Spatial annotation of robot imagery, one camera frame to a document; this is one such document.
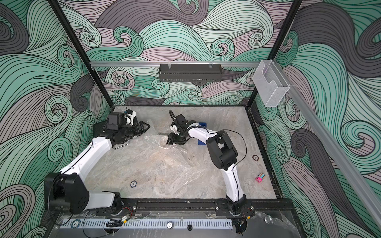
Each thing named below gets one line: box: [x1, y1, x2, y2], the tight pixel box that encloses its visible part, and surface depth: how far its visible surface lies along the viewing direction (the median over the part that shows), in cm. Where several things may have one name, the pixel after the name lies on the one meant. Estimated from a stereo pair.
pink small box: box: [254, 172, 266, 184], surface depth 83 cm
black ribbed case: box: [92, 109, 151, 145], surface depth 70 cm
